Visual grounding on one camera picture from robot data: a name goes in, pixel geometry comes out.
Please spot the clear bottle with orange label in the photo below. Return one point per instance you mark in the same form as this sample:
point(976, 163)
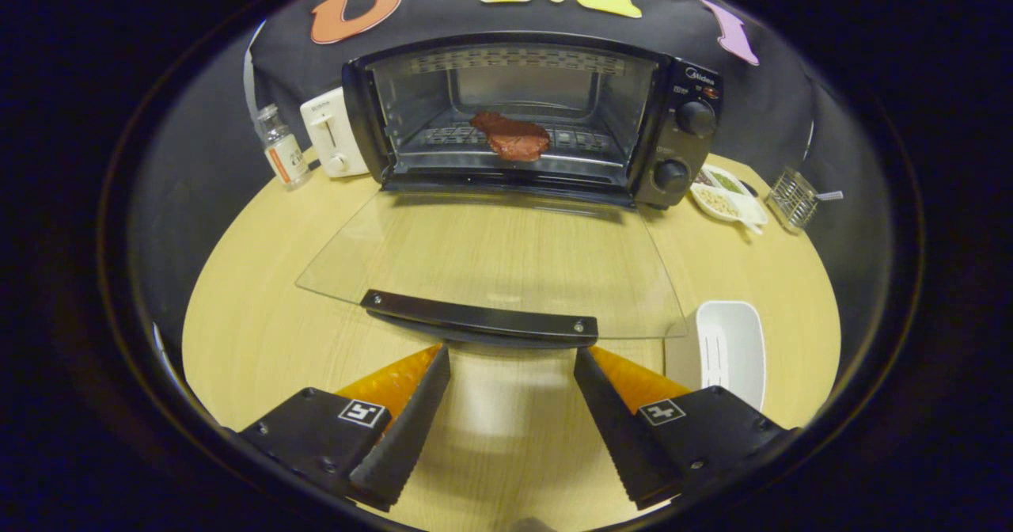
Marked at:
point(283, 150)

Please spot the red raw meat piece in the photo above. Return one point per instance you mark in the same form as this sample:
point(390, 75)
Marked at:
point(514, 138)

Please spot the striped straw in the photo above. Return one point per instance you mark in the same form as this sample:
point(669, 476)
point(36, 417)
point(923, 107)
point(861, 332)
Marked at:
point(831, 195)

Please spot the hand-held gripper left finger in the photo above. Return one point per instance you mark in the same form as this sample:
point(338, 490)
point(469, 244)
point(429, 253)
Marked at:
point(404, 437)

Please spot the white pop-up toaster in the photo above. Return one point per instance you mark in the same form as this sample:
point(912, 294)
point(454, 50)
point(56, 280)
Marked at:
point(332, 132)

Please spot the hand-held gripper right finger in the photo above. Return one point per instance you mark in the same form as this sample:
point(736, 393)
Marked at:
point(613, 437)

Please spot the black toaster oven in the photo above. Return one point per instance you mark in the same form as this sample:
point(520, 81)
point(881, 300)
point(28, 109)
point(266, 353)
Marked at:
point(681, 152)

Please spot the small white plastic tray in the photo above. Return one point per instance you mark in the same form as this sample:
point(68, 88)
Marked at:
point(736, 342)

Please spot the white divided tray with grains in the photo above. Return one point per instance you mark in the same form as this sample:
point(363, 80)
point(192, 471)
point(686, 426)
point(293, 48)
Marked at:
point(722, 199)

